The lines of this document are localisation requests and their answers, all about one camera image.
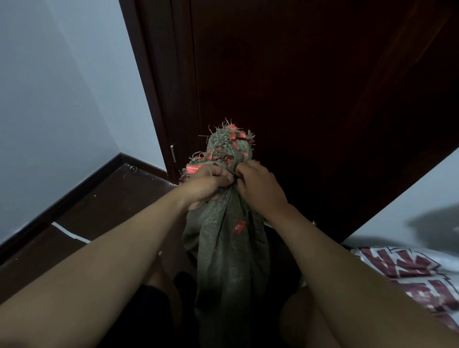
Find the person's left hand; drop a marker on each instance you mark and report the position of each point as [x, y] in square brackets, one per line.
[206, 186]

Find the person's right hand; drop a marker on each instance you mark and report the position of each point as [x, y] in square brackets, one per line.
[261, 190]

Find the green woven sack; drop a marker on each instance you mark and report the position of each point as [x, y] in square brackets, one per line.
[229, 258]

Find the white bag with red print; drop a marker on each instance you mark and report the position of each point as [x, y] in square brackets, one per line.
[423, 276]

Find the person's right forearm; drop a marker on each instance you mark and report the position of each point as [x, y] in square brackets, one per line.
[358, 287]

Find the person's left forearm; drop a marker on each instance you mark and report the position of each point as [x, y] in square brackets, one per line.
[100, 272]

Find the person's left leg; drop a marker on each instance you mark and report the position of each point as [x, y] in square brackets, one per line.
[159, 279]

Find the person's leg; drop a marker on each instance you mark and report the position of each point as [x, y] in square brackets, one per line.
[304, 322]
[159, 279]

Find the person's right leg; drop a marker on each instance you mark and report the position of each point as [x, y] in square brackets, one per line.
[304, 322]

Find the silver door hinge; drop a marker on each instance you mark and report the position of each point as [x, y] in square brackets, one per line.
[173, 153]

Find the metal floor door stopper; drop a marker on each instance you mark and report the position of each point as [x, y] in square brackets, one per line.
[133, 169]

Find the dark brown wooden door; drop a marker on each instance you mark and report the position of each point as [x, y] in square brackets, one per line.
[157, 79]

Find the black shorts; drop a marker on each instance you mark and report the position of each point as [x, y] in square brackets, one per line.
[143, 315]

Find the white floor strip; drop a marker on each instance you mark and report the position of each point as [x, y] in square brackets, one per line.
[70, 233]

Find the dark baseboard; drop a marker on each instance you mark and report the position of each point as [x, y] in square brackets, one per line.
[57, 208]

